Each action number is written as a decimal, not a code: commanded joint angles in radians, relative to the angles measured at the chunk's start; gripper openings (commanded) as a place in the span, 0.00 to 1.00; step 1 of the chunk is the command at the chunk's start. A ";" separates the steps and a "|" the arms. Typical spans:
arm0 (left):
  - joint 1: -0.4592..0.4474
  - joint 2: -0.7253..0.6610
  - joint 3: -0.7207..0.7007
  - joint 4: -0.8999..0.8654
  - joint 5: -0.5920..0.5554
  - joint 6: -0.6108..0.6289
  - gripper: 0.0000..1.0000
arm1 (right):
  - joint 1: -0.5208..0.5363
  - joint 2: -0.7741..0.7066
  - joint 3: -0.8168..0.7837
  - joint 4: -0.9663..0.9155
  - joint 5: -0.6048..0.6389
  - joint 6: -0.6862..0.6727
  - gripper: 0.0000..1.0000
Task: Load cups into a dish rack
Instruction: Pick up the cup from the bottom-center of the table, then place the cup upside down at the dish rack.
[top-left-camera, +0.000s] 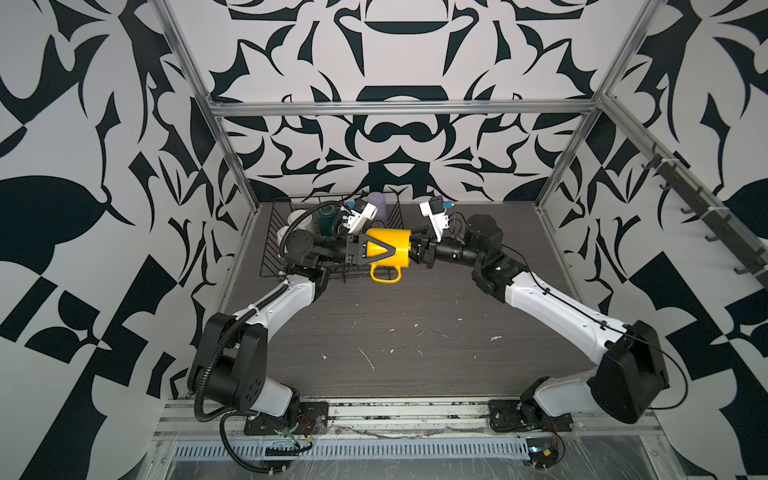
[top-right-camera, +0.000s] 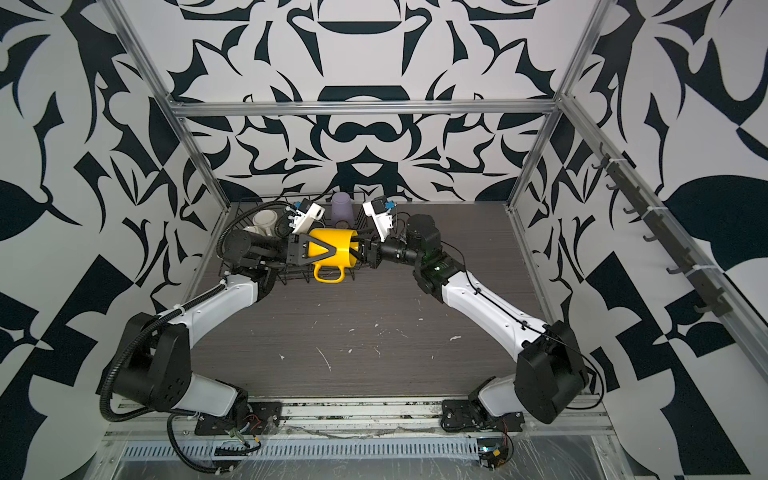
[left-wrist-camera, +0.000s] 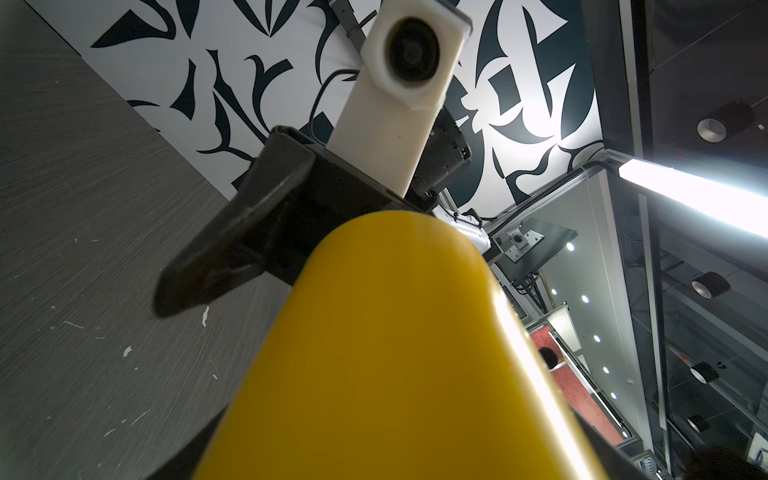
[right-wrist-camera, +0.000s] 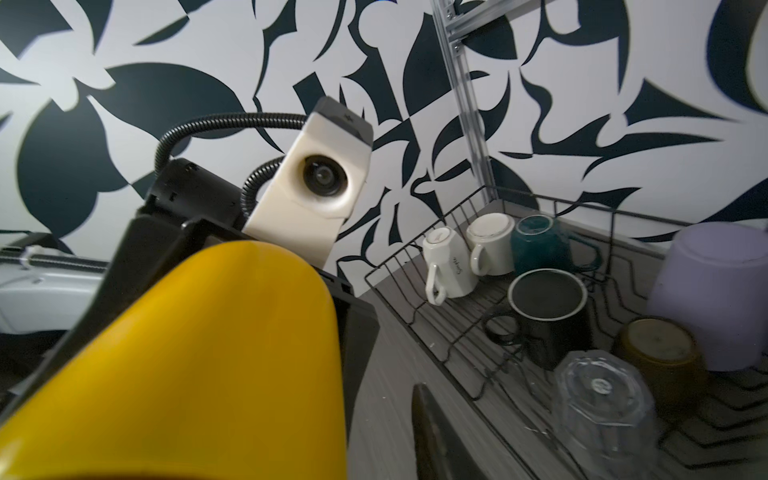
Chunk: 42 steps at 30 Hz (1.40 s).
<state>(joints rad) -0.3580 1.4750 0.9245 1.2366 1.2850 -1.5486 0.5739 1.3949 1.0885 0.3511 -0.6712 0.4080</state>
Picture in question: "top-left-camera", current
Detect yellow ceramic mug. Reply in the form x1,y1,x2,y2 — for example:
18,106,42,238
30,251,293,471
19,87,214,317
365,228,411,284

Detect green mug white inside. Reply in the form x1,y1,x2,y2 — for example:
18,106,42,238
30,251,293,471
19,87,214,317
316,205,341,236

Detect black wire dish rack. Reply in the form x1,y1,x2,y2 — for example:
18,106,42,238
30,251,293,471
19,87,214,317
259,187,405,278

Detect lilac plastic cup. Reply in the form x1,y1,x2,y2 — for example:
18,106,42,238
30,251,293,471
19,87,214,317
366,192,387,222

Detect white mug red inside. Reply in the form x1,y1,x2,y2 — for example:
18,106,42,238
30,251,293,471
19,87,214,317
287,210,316,233

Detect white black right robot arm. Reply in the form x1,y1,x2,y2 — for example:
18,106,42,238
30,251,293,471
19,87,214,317
409,215,678,432

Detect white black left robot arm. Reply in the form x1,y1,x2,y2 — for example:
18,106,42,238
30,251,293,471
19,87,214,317
187,200,411,474

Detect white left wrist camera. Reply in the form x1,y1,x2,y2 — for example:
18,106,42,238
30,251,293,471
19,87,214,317
342,199,378,235

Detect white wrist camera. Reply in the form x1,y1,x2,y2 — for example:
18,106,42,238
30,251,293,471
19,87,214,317
419,195,452,242
342,199,378,235

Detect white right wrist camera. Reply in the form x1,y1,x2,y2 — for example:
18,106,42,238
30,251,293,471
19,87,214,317
419,195,452,242

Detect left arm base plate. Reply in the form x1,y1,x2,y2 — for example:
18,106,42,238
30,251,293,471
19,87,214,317
243,400,330,436

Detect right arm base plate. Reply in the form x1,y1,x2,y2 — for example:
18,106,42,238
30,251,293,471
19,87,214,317
488,400,573,433

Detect white slotted cable duct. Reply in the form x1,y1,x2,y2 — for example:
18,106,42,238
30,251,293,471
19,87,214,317
173,436,532,462

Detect black wall hook rail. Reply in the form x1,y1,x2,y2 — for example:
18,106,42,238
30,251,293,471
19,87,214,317
643,143,767,290

